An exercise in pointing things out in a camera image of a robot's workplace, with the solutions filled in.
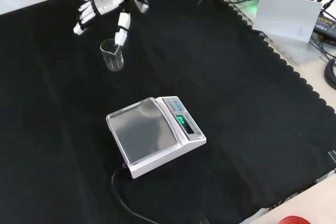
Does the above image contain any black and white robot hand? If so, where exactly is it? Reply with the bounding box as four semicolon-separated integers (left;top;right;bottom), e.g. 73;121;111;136
72;0;137;48

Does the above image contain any clear glass beaker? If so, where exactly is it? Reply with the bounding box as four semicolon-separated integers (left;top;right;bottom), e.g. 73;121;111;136
99;38;124;72

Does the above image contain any black bench cloth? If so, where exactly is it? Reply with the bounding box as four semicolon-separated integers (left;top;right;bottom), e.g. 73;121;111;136
0;0;336;224

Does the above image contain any white electronic balance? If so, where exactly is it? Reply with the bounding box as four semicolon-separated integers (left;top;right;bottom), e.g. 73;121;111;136
106;95;207;179

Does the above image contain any black power adapter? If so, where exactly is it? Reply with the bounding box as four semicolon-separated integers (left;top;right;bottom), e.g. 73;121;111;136
313;15;336;41

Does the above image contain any red round object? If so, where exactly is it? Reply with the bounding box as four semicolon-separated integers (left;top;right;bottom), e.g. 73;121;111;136
279;216;312;224

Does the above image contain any black balance power cable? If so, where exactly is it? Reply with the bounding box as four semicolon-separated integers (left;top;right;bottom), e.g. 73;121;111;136
111;163;211;224

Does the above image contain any thick black cable bundle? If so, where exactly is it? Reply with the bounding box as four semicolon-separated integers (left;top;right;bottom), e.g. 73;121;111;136
324;58;336;91

